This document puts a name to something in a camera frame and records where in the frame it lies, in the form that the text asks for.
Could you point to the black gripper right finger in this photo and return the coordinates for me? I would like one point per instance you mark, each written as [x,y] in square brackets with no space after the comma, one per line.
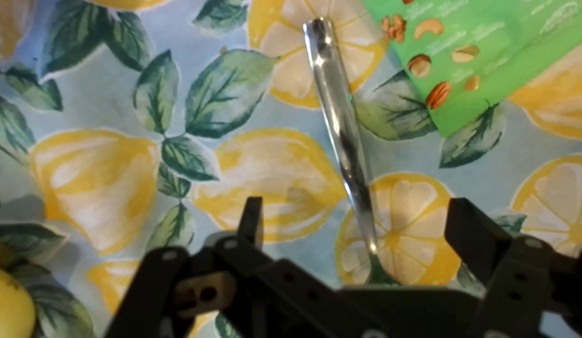
[535,288]

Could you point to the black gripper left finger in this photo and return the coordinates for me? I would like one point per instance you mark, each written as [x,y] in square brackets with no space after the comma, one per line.
[197,293]

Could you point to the silver metal spoon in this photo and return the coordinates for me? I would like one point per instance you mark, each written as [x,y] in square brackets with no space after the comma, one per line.
[339,124]

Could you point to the yellow banana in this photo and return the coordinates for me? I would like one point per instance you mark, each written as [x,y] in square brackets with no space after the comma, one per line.
[7,306]

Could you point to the lemon print tablecloth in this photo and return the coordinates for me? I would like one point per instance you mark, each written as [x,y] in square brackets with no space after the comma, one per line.
[114,94]

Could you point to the green nut snack packet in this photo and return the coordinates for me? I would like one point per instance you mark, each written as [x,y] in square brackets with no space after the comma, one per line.
[490,57]

